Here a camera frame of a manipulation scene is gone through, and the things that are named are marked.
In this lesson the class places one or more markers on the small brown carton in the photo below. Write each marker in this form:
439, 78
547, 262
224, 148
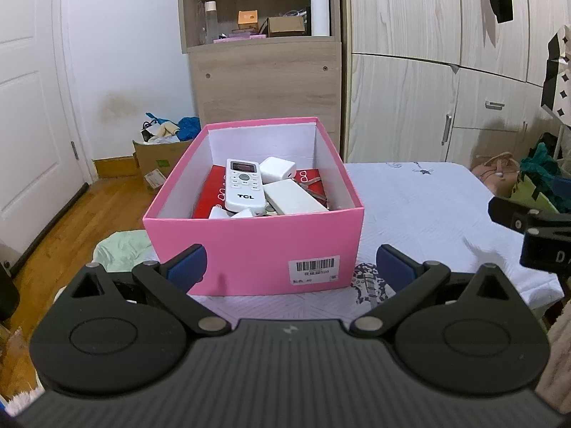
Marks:
287, 26

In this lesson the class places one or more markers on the black floor strip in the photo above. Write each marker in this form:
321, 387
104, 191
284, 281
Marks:
49, 227

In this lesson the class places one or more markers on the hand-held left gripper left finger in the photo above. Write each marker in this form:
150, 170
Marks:
187, 267

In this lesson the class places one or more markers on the beige cloth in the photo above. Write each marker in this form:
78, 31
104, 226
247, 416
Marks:
167, 131

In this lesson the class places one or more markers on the beige bag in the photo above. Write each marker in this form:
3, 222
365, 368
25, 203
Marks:
493, 174

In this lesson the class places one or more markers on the teal cloth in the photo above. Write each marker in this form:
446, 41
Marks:
542, 158

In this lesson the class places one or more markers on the dark blue cloth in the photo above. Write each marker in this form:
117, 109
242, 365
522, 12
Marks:
563, 194

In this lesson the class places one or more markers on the light wooden cabinet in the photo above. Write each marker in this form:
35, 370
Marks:
267, 84

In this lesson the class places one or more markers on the white paper roll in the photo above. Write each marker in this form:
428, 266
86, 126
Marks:
320, 11

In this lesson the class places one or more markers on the silver key bunch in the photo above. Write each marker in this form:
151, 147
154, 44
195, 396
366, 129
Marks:
312, 187

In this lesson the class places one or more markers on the light green blanket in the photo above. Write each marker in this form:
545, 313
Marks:
122, 249

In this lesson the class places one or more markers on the brown cardboard box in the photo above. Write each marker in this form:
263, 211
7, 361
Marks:
156, 160

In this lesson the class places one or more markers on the white cube charger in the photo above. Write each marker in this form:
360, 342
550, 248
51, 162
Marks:
277, 169

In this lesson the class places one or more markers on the black white patterned cloth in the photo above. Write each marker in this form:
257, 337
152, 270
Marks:
557, 76

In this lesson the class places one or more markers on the flat pink box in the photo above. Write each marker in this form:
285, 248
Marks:
236, 38

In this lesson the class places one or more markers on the clear bottle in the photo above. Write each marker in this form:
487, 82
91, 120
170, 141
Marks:
211, 22

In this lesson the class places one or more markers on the cream remote control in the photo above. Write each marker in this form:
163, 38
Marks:
243, 185

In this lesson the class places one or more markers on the metal door hinge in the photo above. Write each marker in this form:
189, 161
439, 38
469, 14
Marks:
75, 150

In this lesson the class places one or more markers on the blue plastic bag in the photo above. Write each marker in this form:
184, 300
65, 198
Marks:
189, 128

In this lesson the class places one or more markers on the white plug charger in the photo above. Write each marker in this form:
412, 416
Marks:
243, 212

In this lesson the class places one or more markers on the white door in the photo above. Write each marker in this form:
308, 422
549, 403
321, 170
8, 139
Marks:
31, 120

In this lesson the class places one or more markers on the green bag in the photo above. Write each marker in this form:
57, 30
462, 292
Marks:
533, 194

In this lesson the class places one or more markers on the wooden baseboard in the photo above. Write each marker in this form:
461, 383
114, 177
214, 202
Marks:
113, 166

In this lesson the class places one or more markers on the light wooden wardrobe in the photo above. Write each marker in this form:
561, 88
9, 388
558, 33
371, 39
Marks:
401, 76

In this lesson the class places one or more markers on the pink cardboard box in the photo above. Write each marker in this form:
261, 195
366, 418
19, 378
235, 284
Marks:
250, 249

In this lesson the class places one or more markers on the small white square device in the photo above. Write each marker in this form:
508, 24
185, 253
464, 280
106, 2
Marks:
221, 212

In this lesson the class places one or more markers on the white power bank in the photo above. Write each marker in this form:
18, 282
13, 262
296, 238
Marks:
294, 198

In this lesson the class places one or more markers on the small orange box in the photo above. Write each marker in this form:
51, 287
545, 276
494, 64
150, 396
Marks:
248, 21

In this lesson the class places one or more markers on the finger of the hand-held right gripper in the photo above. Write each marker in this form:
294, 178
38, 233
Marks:
513, 214

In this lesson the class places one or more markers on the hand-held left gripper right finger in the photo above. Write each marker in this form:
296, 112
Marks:
395, 267

